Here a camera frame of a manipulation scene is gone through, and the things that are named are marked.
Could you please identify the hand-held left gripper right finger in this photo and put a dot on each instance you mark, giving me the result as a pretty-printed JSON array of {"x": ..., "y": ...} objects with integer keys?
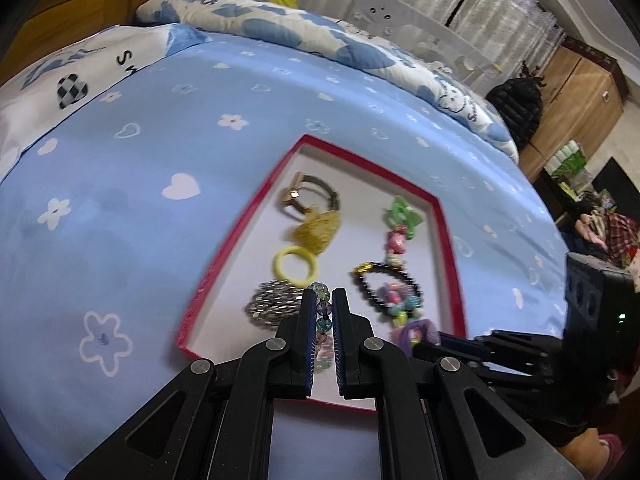
[{"x": 341, "y": 345}]

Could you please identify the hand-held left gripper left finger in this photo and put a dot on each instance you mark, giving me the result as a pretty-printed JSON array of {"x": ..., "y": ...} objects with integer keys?
[{"x": 310, "y": 345}]

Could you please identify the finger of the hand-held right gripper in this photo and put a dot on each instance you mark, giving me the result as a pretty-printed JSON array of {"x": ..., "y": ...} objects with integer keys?
[
  {"x": 430, "y": 351},
  {"x": 457, "y": 344}
]

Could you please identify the pink heart hair clip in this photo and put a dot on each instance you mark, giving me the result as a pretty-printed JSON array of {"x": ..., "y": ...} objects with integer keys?
[{"x": 397, "y": 242}]

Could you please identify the yellow bow hair clip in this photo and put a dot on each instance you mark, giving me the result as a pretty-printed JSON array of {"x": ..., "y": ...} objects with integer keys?
[{"x": 317, "y": 227}]

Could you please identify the red shallow tray box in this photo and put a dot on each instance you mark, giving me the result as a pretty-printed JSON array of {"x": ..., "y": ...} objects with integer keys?
[{"x": 350, "y": 185}]

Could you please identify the person's right hand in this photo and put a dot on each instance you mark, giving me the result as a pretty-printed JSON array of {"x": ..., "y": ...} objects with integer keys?
[{"x": 585, "y": 455}]

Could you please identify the black flat panel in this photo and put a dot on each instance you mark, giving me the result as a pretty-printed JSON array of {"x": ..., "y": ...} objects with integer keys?
[{"x": 617, "y": 180}]

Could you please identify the gold wristwatch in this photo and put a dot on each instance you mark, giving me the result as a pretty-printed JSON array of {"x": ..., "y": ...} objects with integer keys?
[{"x": 290, "y": 195}]

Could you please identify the green and white boxes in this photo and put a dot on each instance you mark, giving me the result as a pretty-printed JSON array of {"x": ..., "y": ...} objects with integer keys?
[{"x": 565, "y": 160}]

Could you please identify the wooden wardrobe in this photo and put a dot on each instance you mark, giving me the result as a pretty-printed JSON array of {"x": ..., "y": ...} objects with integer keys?
[{"x": 575, "y": 95}]

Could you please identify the black padded jacket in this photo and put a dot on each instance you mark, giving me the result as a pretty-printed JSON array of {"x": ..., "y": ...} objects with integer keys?
[{"x": 515, "y": 105}]

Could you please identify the blue flower print bed sheet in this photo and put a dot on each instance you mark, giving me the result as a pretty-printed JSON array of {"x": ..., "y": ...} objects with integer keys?
[{"x": 150, "y": 160}]

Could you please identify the blue and white printed quilt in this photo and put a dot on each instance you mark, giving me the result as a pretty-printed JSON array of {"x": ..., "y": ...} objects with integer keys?
[{"x": 300, "y": 30}]

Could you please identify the white bed headboard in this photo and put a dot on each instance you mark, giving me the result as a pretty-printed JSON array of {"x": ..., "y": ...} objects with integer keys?
[{"x": 400, "y": 15}]

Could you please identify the white printed pillow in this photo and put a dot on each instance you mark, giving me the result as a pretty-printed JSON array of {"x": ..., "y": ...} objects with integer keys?
[{"x": 50, "y": 70}]

